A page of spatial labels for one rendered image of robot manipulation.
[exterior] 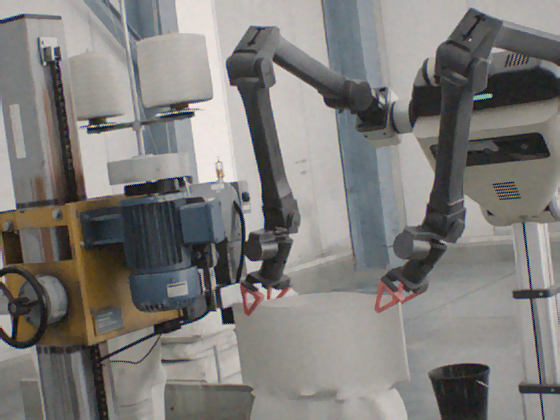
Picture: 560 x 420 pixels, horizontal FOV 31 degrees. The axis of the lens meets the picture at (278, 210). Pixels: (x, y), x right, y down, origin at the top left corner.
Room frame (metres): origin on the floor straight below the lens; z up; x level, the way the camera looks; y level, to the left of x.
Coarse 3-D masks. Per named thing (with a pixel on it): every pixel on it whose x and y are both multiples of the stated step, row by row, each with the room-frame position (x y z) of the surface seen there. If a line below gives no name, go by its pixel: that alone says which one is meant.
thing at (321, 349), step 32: (256, 320) 2.47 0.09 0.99; (288, 320) 2.35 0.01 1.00; (320, 320) 2.32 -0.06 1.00; (352, 320) 2.33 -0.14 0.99; (384, 320) 2.32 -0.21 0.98; (256, 352) 2.49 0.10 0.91; (288, 352) 2.36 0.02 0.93; (320, 352) 2.32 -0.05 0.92; (352, 352) 2.32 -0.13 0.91; (384, 352) 2.33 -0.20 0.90; (256, 384) 2.50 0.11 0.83; (288, 384) 2.37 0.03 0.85; (320, 384) 2.32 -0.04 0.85; (352, 384) 2.32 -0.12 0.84; (384, 384) 2.32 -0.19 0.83; (256, 416) 2.44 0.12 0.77; (288, 416) 2.39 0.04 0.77; (320, 416) 2.34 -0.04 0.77; (352, 416) 2.30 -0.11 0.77; (384, 416) 2.28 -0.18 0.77
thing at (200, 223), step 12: (192, 204) 2.19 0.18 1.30; (204, 204) 2.18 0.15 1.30; (216, 204) 2.22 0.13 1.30; (180, 216) 2.18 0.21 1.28; (192, 216) 2.18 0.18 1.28; (204, 216) 2.17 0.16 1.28; (216, 216) 2.21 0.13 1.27; (180, 228) 2.19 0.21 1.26; (192, 228) 2.18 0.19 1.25; (204, 228) 2.17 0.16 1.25; (216, 228) 2.19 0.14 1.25; (192, 240) 2.18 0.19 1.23; (204, 240) 2.18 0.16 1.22; (216, 240) 2.17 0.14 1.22; (204, 252) 2.21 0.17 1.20
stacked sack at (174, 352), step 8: (216, 336) 5.41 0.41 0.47; (224, 336) 5.44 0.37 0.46; (232, 336) 5.49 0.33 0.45; (168, 344) 5.31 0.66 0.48; (176, 344) 5.27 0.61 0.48; (184, 344) 5.25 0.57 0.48; (192, 344) 5.27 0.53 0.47; (200, 344) 5.31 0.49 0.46; (208, 344) 5.34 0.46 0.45; (224, 344) 5.40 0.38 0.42; (232, 344) 5.47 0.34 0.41; (168, 352) 5.29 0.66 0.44; (176, 352) 5.25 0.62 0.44; (184, 352) 5.23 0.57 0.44; (192, 352) 5.24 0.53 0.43; (200, 352) 5.26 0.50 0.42; (208, 352) 5.32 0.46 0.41
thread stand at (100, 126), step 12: (120, 0) 2.43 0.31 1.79; (120, 12) 2.43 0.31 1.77; (132, 72) 2.43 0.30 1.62; (132, 84) 2.43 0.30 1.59; (132, 96) 2.43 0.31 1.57; (180, 108) 2.36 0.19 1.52; (96, 120) 2.49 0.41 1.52; (144, 120) 2.42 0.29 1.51; (156, 120) 2.40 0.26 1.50; (168, 120) 2.38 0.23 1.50; (180, 120) 2.36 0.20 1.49; (96, 132) 2.51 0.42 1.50; (144, 156) 2.41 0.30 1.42
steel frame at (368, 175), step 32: (96, 0) 7.90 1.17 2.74; (128, 0) 8.51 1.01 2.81; (160, 0) 8.31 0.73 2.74; (352, 0) 11.08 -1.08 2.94; (128, 32) 8.21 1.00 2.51; (160, 32) 8.43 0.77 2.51; (352, 32) 11.11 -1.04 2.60; (352, 64) 11.13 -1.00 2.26; (160, 128) 8.52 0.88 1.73; (352, 128) 11.19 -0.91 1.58; (192, 160) 8.43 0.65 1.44; (352, 160) 11.22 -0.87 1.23; (384, 160) 11.02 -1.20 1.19; (352, 192) 11.18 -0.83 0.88; (384, 192) 10.95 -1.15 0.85; (352, 224) 11.11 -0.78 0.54; (384, 224) 10.89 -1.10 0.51; (384, 256) 11.08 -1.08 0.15
